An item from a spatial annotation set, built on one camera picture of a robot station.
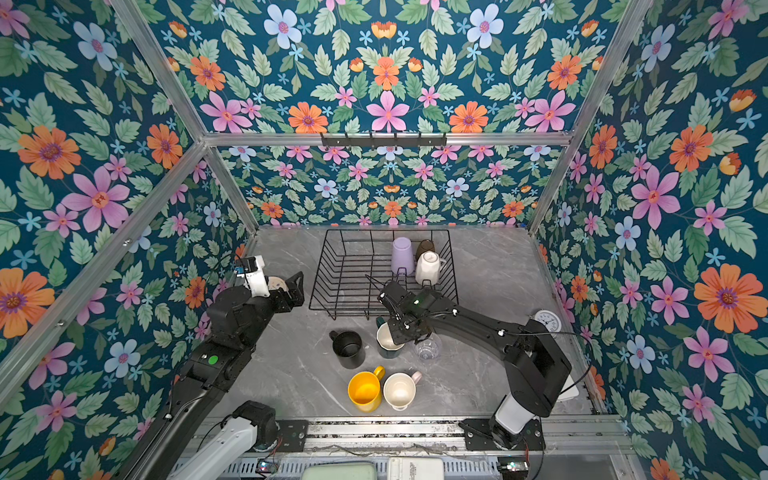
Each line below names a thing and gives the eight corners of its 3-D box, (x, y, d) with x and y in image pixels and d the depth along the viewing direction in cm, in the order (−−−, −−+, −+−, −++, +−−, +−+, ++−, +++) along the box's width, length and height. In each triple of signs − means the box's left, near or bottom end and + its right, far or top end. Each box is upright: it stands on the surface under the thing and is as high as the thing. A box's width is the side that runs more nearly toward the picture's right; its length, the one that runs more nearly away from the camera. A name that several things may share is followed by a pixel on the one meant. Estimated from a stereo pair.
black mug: (330, 369, 86) (323, 358, 79) (334, 341, 92) (329, 328, 85) (364, 369, 86) (360, 358, 79) (366, 341, 92) (363, 328, 85)
